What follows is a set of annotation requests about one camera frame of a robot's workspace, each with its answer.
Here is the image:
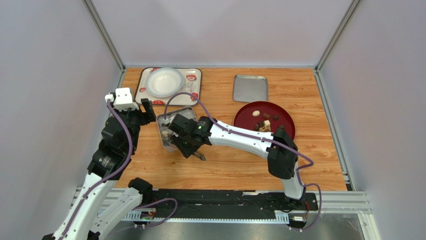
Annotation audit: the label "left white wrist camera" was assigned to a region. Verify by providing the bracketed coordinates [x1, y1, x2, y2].
[104, 87, 139, 111]

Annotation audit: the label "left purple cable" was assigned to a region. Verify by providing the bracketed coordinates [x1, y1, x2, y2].
[59, 99, 178, 240]

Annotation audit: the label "red round plate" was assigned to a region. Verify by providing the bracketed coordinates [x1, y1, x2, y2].
[233, 101, 296, 140]

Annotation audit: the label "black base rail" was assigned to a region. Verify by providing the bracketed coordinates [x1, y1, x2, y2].
[139, 189, 322, 228]

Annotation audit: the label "white oval chocolate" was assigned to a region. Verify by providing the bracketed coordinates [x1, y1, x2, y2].
[252, 110, 261, 117]

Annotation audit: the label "silver tin lid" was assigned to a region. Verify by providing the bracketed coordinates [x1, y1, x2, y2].
[232, 74, 269, 103]

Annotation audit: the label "metal tongs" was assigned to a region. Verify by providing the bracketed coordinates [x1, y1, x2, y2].
[193, 151, 206, 161]

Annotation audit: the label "white ceramic bowl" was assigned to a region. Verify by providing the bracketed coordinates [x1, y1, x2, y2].
[145, 67, 185, 98]

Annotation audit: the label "white cube chocolate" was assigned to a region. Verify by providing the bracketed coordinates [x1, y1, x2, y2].
[263, 120, 271, 127]

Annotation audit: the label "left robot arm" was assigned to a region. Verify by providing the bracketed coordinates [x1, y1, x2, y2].
[43, 98, 156, 240]

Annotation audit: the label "square chocolate tin box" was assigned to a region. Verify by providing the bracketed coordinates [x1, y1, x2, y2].
[156, 106, 196, 152]

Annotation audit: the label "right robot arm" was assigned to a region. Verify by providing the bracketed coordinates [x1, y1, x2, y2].
[164, 114, 306, 201]

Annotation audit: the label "small clear glass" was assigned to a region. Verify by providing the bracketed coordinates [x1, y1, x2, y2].
[183, 81, 193, 94]

